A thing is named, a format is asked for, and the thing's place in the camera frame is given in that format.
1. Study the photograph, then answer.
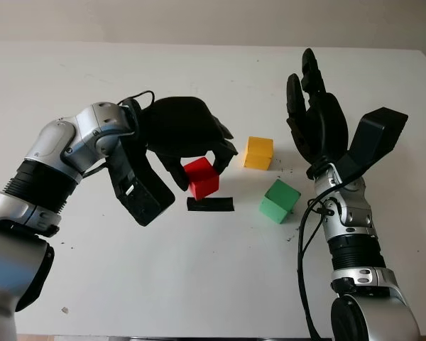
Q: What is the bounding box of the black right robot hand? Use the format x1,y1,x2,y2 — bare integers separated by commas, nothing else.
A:
285,48,351,178

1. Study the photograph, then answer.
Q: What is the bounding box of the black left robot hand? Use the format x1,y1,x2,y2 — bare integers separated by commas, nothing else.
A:
140,96,239,191

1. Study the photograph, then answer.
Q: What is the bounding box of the red cube block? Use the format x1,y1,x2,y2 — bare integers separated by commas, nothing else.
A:
183,157,220,200

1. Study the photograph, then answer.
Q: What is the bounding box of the yellow cube block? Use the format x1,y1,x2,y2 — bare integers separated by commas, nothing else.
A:
243,136,274,171

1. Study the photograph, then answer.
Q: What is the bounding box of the green cube block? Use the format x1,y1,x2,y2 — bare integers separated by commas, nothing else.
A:
258,178,302,225

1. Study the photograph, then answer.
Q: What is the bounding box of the black tape strip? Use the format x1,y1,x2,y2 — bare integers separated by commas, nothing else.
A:
186,196,234,213

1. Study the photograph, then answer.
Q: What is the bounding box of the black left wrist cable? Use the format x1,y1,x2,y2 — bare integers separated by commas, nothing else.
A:
116,90,156,112

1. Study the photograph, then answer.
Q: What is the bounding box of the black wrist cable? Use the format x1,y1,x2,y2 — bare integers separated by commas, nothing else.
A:
116,90,156,112
297,173,363,341

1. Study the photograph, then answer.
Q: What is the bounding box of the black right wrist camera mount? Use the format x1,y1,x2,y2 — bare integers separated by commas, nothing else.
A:
335,107,409,184

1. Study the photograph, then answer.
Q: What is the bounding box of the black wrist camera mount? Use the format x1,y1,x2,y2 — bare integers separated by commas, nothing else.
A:
335,107,409,184
107,99,176,227

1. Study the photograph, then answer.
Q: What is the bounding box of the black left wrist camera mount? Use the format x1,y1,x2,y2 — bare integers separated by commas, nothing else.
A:
107,99,176,227

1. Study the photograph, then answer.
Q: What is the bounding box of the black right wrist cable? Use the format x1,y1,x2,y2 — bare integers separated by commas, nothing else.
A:
297,173,363,341

